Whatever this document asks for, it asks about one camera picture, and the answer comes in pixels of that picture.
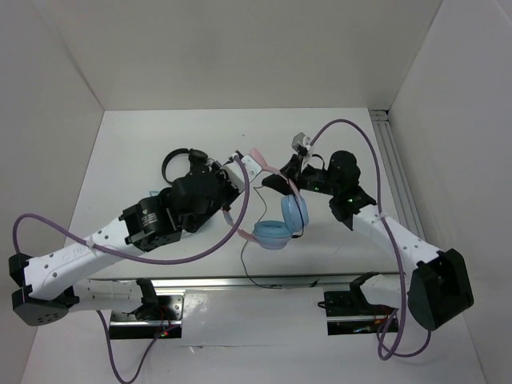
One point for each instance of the aluminium table edge rail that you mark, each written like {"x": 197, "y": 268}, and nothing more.
{"x": 325, "y": 281}

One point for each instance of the aluminium side rail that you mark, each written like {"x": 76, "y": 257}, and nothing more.
{"x": 399, "y": 186}

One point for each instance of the black over-ear headphones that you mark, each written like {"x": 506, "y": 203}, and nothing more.
{"x": 177, "y": 158}

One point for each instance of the pink blue cat ear headphones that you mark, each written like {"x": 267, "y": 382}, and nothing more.
{"x": 272, "y": 234}

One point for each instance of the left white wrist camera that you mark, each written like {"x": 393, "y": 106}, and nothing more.
{"x": 248, "y": 168}

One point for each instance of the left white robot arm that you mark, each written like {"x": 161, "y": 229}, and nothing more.
{"x": 55, "y": 284}

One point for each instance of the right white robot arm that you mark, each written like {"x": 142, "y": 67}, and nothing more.
{"x": 435, "y": 286}

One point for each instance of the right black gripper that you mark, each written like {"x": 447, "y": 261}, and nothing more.
{"x": 286, "y": 180}

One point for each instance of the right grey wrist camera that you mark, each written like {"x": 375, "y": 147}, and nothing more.
{"x": 301, "y": 144}

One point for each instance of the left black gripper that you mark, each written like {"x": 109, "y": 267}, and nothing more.
{"x": 216, "y": 168}

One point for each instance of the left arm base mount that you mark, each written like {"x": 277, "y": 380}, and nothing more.
{"x": 160, "y": 313}

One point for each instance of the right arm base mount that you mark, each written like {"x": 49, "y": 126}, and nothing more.
{"x": 348, "y": 312}

